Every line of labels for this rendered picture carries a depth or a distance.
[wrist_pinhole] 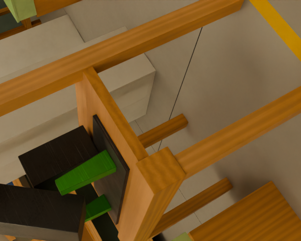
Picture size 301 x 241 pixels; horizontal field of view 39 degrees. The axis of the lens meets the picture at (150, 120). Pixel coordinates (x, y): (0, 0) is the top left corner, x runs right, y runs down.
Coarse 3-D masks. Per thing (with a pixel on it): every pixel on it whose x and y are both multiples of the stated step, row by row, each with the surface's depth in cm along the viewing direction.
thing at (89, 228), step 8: (8, 184) 581; (16, 184) 573; (72, 192) 577; (88, 224) 561; (88, 232) 568; (96, 232) 557; (32, 240) 548; (40, 240) 549; (88, 240) 563; (96, 240) 553; (152, 240) 562
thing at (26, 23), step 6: (0, 12) 652; (6, 12) 659; (24, 24) 639; (30, 24) 639; (36, 24) 653; (12, 30) 641; (18, 30) 642; (24, 30) 649; (0, 36) 634; (6, 36) 638
